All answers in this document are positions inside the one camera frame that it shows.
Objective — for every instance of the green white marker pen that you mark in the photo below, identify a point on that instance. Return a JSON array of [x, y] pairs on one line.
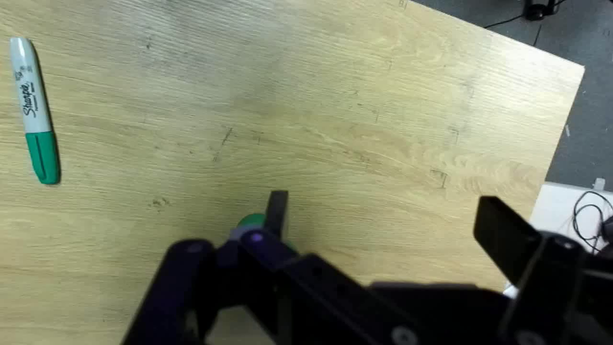
[[34, 116]]

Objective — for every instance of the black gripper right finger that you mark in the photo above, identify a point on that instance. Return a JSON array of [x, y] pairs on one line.
[[555, 288]]

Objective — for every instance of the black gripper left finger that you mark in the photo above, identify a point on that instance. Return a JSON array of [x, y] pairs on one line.
[[299, 288]]

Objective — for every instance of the green plastic cup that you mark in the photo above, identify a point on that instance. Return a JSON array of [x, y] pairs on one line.
[[251, 221]]

